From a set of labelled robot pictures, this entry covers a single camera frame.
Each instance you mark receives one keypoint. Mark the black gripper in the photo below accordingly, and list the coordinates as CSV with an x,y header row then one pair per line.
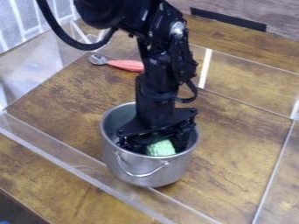
x,y
157,119

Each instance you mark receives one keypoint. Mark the green bumpy toy vegetable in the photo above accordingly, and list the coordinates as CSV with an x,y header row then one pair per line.
x,y
162,148

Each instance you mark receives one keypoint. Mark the silver metal pot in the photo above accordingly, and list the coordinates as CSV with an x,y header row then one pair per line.
x,y
137,169

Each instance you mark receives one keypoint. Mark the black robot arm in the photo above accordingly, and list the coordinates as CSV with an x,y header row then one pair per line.
x,y
157,25

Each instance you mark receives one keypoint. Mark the clear acrylic enclosure panel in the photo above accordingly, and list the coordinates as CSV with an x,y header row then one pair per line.
x,y
53,152

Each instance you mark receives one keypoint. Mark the red handled metal spoon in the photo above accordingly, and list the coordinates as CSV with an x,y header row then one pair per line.
x,y
130,65

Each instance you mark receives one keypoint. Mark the black strip on wall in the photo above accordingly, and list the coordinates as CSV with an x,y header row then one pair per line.
x,y
228,19

